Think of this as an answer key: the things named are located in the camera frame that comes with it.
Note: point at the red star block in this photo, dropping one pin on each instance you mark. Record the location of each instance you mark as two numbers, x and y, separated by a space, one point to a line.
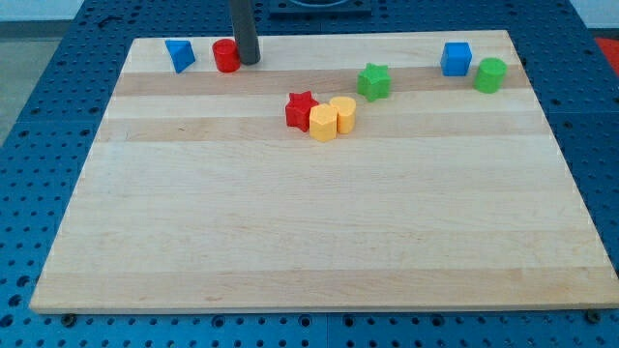
297 110

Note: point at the green star block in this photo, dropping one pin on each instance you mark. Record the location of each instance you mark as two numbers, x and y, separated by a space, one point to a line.
374 82

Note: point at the yellow hexagon block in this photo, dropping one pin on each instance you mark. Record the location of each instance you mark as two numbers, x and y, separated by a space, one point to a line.
323 122

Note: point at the yellow heart block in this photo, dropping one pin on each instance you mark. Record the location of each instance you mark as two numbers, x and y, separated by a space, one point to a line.
346 108

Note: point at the wooden board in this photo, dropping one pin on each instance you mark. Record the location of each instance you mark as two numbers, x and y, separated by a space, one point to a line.
196 197

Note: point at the red cylinder block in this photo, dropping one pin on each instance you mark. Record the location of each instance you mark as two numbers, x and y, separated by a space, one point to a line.
226 55

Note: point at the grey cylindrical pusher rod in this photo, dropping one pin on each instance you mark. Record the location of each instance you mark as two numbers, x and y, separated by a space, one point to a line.
244 30

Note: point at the blue triangular block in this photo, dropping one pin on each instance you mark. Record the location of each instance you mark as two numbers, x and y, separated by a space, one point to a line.
181 54

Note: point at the blue cube block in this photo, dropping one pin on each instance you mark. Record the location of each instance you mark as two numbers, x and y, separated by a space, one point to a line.
456 59

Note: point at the green cylinder block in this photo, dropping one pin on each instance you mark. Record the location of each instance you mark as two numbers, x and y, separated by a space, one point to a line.
490 75

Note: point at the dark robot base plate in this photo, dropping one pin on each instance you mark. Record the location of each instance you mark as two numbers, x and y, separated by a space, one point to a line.
282 8

